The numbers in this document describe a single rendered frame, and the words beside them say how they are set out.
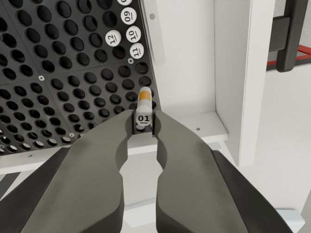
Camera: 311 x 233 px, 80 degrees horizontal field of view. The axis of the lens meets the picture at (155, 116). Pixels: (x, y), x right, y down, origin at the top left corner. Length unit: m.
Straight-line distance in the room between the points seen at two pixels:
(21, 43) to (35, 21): 0.03
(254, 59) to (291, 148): 0.39
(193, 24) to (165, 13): 0.04
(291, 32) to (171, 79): 0.14
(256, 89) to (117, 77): 0.13
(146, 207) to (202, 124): 0.36
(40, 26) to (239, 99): 0.20
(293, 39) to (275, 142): 0.33
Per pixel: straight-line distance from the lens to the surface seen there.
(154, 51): 0.24
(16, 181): 0.37
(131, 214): 0.61
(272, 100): 0.43
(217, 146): 0.41
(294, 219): 0.73
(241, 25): 0.19
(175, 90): 0.27
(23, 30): 0.22
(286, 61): 0.22
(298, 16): 0.21
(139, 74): 0.19
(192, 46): 0.26
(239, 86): 0.20
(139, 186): 0.53
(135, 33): 0.17
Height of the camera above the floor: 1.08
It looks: 58 degrees down
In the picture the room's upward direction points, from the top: 178 degrees clockwise
